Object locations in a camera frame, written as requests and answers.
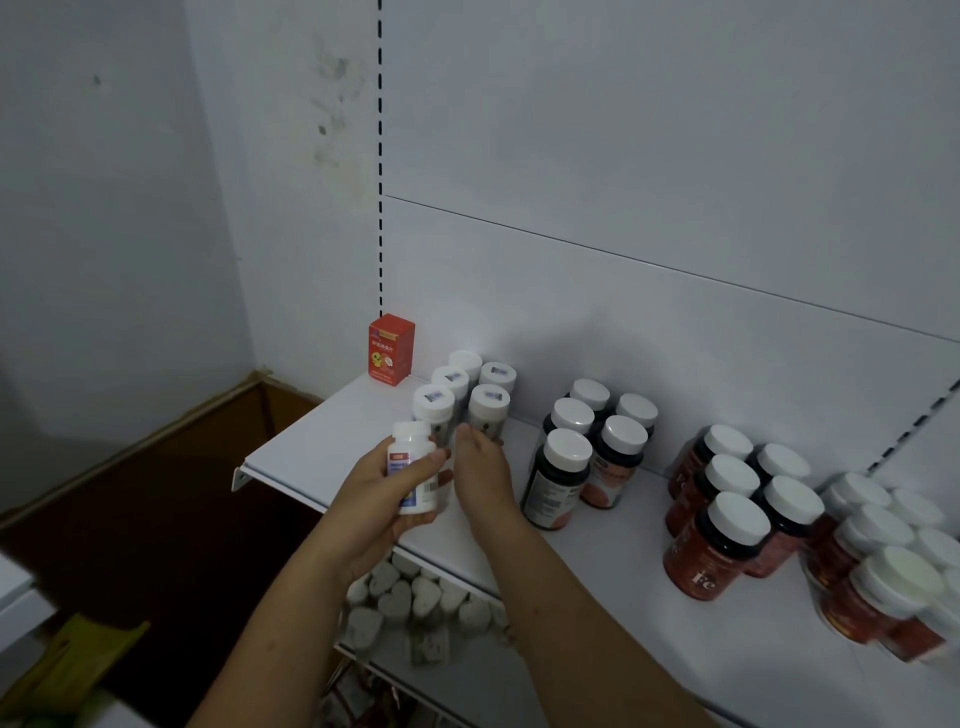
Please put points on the stack of white heart-lid jars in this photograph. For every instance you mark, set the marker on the stack of white heart-lid jars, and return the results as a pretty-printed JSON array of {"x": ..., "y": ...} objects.
[{"x": 405, "y": 600}]

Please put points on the person's right hand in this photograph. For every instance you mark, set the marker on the person's right hand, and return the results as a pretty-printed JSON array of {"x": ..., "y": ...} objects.
[{"x": 487, "y": 480}]

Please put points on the person's left forearm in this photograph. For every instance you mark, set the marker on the person's left forearm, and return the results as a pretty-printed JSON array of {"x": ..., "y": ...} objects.
[{"x": 277, "y": 645}]

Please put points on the white metal shelf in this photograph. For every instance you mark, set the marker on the white metal shelf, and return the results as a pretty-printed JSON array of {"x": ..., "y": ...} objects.
[
  {"x": 15, "y": 592},
  {"x": 337, "y": 450}
]

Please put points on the white bottle pale label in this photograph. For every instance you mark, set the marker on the white bottle pale label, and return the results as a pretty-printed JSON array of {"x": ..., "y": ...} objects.
[{"x": 411, "y": 433}]

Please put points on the person's right forearm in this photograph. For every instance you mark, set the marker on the person's right forearm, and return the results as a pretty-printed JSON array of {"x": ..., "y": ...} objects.
[{"x": 585, "y": 645}]

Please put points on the pile of mixed packets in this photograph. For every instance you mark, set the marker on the pile of mixed packets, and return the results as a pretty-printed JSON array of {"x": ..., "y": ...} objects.
[{"x": 360, "y": 701}]

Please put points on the red carton box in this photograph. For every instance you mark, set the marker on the red carton box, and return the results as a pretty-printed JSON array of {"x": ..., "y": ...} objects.
[{"x": 390, "y": 349}]

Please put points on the person's left hand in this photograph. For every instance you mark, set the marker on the person's left hand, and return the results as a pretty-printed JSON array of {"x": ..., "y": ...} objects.
[{"x": 367, "y": 510}]

